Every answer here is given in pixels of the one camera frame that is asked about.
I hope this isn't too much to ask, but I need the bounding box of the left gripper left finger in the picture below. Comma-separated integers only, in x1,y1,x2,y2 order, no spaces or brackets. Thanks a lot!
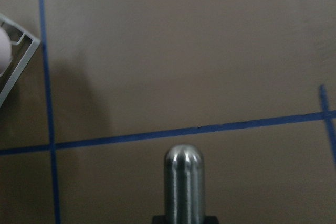
153,215,165,224

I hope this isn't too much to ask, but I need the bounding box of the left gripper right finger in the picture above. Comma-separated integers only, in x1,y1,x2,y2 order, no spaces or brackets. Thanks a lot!
203,216,218,224

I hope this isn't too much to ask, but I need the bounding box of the pink cup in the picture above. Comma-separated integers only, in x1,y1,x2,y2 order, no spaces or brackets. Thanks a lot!
0,27,12,76

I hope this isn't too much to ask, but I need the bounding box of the wire cup rack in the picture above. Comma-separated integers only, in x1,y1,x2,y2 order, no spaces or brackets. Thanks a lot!
1,14,40,104

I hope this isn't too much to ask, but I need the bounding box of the steel muddler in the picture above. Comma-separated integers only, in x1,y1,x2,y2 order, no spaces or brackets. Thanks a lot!
164,144,205,223

